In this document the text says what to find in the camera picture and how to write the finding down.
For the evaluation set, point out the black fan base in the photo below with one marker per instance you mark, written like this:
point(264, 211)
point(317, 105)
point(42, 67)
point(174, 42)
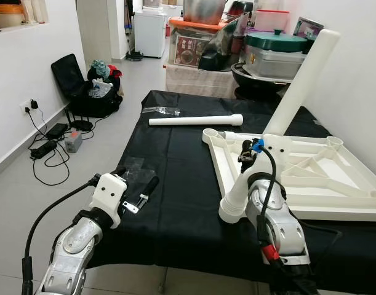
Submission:
point(134, 56)

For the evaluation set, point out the grey electrical box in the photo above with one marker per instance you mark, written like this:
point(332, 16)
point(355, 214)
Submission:
point(72, 142)

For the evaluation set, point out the clear tape patch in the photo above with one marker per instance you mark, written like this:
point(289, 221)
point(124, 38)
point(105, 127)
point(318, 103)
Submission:
point(135, 169)

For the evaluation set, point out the black open suitcase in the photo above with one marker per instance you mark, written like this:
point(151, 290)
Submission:
point(68, 77)

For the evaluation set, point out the white cabinet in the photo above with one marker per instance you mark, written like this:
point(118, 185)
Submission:
point(151, 34)

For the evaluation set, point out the clear plastic storage container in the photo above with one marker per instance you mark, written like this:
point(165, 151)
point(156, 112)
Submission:
point(271, 64)

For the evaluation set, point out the black power adapter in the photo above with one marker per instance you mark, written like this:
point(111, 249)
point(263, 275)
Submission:
point(56, 131)

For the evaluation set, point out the shiny black bag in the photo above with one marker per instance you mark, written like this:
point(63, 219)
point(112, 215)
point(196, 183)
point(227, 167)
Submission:
point(218, 49)

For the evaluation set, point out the beige tub orange lid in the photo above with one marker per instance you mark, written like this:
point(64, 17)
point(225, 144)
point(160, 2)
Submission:
point(8, 17)

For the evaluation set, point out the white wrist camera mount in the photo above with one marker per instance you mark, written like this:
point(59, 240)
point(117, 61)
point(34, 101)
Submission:
point(108, 196)
point(277, 150)

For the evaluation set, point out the black round wok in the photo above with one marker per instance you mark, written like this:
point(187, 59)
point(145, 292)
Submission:
point(255, 83)

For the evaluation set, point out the beige cloth covered table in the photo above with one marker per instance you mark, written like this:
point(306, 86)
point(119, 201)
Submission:
point(197, 83)

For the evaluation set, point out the green round pot lid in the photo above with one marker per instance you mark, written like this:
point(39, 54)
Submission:
point(274, 42)

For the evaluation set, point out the white plastic children table top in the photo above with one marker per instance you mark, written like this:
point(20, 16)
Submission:
point(335, 184)

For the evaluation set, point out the purple picture box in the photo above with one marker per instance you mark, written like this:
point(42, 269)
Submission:
point(308, 29)

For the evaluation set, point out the clear plastic bag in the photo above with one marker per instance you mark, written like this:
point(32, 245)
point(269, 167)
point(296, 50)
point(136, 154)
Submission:
point(160, 110)

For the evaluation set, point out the white plastic bag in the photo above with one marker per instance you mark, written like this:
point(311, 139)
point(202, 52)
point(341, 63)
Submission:
point(100, 90)

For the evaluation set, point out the black wifi router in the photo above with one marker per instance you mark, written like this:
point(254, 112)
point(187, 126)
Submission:
point(82, 125)

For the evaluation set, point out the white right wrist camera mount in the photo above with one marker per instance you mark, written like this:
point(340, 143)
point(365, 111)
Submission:
point(277, 150)

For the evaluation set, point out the black power strip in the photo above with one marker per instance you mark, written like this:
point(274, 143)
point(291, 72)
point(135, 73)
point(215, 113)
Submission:
point(43, 149)

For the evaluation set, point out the pink plastic container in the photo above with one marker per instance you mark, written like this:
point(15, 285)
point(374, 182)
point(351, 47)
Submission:
point(272, 20)

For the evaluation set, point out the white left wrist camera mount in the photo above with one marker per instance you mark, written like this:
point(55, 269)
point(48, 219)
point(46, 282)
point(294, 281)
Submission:
point(108, 196)

